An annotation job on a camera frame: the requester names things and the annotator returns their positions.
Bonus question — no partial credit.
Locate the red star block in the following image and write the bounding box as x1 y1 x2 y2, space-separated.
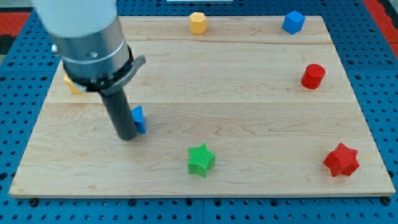
323 142 360 177

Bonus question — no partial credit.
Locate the blue cube block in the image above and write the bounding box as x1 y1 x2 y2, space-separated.
282 11 306 35

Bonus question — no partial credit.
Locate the yellow block behind arm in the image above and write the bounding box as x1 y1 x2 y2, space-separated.
64 75 83 95

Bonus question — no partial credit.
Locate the red cylinder block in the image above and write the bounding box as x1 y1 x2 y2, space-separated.
301 63 326 89

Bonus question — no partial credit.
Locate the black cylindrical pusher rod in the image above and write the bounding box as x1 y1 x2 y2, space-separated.
99 89 138 141

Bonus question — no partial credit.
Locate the green star block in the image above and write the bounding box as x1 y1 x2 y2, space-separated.
188 144 216 178

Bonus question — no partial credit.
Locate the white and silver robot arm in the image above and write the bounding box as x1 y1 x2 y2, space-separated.
32 0 146 95

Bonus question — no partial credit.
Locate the wooden board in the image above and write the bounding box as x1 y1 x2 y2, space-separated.
9 16 395 198

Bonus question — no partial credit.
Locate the blue triangular block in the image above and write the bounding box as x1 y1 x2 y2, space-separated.
131 105 146 134

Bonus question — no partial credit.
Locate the yellow hexagonal block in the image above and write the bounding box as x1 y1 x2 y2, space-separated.
189 12 206 35

